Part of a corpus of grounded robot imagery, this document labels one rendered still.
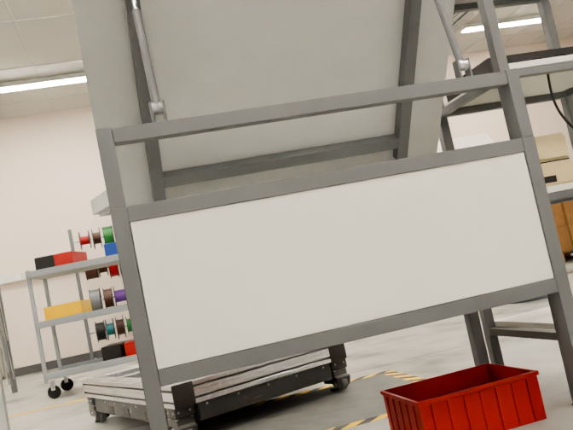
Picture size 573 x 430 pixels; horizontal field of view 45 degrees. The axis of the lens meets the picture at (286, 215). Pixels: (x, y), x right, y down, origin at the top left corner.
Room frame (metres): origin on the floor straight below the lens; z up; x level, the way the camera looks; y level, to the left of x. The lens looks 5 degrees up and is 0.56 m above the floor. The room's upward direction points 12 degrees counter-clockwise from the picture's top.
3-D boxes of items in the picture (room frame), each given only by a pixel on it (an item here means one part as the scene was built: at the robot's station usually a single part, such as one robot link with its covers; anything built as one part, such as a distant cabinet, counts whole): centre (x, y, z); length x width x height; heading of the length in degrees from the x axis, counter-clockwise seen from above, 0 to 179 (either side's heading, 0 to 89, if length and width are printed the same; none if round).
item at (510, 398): (2.14, -0.40, 0.07); 0.39 x 0.29 x 0.14; 104
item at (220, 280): (2.08, -0.09, 0.60); 1.17 x 0.58 x 0.40; 104
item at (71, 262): (5.54, 1.57, 0.54); 0.99 x 0.50 x 1.08; 96
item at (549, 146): (2.44, -0.84, 0.76); 0.30 x 0.21 x 0.20; 17
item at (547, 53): (2.45, -0.89, 1.09); 0.35 x 0.33 x 0.07; 104
